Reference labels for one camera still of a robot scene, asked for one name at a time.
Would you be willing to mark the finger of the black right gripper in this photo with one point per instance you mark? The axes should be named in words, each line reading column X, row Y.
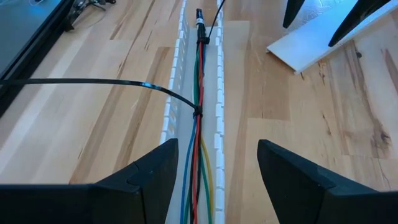
column 357, row 18
column 292, row 12

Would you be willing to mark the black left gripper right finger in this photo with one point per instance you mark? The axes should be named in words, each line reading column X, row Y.
column 311, row 202

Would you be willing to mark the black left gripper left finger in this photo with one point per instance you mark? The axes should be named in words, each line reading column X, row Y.
column 93, row 205

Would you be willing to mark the white duct cover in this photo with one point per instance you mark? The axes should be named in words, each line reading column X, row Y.
column 317, row 43

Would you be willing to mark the black zip tie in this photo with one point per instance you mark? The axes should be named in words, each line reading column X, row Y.
column 93, row 81

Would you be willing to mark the black aluminium rig frame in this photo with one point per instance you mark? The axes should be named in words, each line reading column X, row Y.
column 37, row 46

